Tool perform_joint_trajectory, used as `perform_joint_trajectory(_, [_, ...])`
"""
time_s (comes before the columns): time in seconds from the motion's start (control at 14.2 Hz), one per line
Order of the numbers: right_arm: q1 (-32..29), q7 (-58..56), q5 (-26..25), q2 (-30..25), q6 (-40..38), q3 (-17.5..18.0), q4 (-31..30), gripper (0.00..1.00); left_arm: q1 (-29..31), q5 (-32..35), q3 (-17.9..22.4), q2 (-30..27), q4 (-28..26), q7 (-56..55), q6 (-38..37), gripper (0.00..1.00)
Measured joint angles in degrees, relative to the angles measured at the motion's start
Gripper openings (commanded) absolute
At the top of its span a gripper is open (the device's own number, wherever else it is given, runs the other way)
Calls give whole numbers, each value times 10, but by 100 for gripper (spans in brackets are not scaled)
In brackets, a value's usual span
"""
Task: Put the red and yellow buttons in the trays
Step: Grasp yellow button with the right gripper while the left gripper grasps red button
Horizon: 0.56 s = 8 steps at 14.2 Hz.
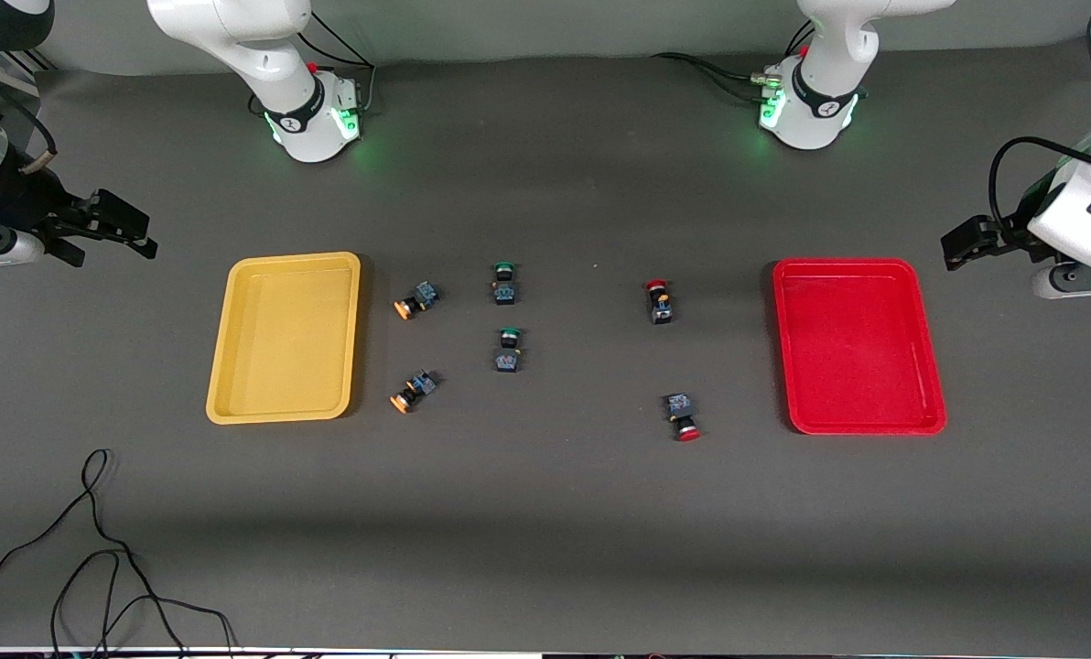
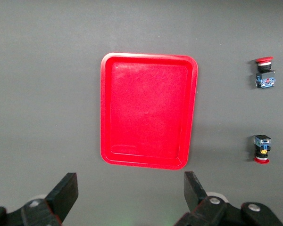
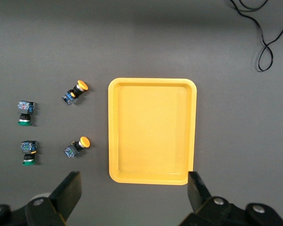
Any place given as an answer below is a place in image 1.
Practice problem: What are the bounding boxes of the yellow push button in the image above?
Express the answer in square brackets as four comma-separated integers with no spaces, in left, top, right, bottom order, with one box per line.
[390,370,441,415]
[394,280,441,321]

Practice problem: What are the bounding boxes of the red push button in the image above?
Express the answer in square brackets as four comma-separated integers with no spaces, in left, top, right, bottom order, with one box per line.
[664,393,702,443]
[644,279,675,326]

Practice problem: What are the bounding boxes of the red plastic tray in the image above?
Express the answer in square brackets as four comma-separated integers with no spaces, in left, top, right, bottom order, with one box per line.
[772,258,947,436]

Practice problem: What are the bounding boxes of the yellow plastic tray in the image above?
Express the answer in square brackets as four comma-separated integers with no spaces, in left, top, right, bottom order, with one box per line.
[205,252,362,426]

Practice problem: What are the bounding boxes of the dark grey table cover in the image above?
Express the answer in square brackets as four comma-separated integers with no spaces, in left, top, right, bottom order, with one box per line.
[0,32,1091,655]

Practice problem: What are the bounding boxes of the white metal frame bar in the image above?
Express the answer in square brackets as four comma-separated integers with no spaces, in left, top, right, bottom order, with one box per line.
[0,53,41,97]

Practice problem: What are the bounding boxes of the black right arm base cables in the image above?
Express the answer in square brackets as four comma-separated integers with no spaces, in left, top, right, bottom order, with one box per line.
[248,11,377,118]

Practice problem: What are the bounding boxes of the black arm base cables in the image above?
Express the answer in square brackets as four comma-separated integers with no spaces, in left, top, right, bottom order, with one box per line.
[248,11,377,118]
[653,20,816,103]

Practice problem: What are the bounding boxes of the long loose black cable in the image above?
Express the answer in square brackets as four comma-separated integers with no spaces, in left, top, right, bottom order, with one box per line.
[0,448,235,655]

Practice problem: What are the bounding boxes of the black left arm base cables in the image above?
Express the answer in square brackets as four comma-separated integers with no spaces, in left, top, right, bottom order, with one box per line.
[653,20,816,103]

